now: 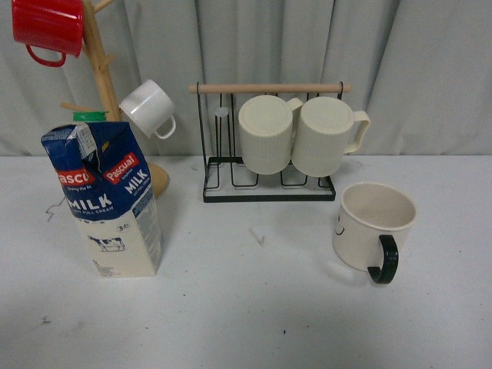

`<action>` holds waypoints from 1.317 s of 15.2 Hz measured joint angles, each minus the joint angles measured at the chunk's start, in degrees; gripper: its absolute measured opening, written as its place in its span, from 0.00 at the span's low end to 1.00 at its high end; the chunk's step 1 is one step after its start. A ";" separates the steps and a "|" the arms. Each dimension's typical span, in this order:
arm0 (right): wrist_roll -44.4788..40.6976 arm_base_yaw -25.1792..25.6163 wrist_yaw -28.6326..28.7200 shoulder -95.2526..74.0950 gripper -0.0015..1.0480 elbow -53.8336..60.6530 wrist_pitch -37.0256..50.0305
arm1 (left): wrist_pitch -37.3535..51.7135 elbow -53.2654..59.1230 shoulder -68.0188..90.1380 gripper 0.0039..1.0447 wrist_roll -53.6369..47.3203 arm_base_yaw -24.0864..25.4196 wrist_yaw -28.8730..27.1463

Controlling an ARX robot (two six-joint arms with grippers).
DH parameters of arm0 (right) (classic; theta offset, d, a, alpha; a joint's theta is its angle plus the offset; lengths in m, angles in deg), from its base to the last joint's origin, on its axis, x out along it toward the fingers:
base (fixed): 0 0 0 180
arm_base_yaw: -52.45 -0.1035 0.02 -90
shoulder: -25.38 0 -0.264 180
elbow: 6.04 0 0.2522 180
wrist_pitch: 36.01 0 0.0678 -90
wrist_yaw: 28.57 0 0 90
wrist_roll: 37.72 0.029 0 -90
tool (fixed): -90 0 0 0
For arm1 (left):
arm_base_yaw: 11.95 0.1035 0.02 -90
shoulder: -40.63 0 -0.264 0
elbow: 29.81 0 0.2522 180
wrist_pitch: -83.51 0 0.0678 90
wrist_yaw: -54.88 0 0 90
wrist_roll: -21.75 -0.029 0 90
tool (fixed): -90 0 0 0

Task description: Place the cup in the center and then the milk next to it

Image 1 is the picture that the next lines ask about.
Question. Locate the cream mug black handle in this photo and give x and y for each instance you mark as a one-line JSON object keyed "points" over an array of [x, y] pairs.
{"points": [[373, 223]]}

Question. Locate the grey curtain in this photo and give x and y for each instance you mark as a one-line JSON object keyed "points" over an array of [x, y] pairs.
{"points": [[420, 69]]}

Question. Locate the cream ribbed mug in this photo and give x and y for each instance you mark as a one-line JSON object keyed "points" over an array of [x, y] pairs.
{"points": [[266, 125], [327, 130]]}

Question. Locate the black wire mug rack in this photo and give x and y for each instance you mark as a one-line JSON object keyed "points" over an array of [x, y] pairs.
{"points": [[226, 178]]}

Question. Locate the blue white milk carton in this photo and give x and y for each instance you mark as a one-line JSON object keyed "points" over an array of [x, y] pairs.
{"points": [[107, 185]]}

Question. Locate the white mug on tree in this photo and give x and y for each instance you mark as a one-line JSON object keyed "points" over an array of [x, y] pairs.
{"points": [[151, 110]]}

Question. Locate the cream ribbed mug right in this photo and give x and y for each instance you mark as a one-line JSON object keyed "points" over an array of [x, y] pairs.
{"points": [[327, 130]]}

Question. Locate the red mug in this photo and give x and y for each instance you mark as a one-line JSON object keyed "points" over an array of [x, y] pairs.
{"points": [[54, 25]]}

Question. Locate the wooden mug tree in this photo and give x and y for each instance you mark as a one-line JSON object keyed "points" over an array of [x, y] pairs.
{"points": [[100, 62]]}

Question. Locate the cream ribbed mug left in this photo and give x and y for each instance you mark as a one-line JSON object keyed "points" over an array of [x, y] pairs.
{"points": [[266, 125]]}

